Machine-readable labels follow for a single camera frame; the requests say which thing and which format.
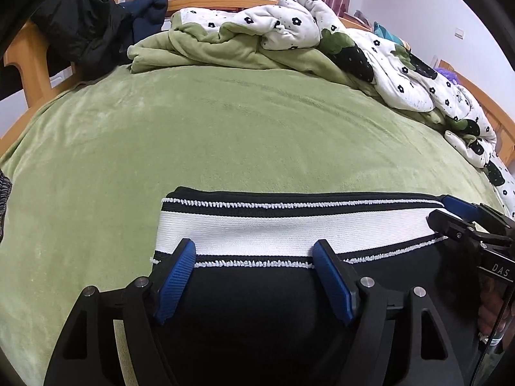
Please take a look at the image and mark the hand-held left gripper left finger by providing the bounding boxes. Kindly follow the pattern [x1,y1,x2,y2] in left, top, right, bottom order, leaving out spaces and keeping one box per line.
[43,238,197,386]

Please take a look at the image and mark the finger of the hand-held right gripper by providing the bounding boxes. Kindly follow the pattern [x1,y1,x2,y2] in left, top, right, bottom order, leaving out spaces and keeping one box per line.
[426,209,515,249]
[441,195,515,237]

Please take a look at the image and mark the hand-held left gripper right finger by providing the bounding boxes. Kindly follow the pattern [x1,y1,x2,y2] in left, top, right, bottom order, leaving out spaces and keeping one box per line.
[312,239,460,386]

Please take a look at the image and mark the black pants with white stripe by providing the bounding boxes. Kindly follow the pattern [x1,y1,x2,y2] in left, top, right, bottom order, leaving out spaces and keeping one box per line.
[150,186,515,386]

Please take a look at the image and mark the person's right hand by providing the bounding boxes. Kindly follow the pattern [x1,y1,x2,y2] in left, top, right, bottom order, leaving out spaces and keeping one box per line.
[478,286,504,344]

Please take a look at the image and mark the purple fluffy item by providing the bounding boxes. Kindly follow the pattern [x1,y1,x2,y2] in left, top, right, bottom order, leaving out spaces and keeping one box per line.
[435,68,460,86]

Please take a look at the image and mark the green bed sheet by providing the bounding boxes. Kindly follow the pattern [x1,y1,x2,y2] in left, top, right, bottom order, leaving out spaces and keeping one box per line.
[0,62,508,382]

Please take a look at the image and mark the teal item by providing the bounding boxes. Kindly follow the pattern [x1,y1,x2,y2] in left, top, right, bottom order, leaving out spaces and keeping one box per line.
[372,22,408,46]

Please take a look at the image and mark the white floral quilt green lining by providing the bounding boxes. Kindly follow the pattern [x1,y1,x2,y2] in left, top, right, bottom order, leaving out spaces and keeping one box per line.
[128,0,515,210]

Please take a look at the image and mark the navy blue garment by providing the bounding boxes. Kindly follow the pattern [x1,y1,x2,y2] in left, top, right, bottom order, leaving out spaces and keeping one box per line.
[118,0,169,65]

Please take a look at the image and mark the black jacket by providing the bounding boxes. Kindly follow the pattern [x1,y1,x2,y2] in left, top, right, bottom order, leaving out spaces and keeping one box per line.
[30,0,135,86]

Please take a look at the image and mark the wooden bed frame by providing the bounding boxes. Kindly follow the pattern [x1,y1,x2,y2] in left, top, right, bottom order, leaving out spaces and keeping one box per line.
[0,0,515,157]

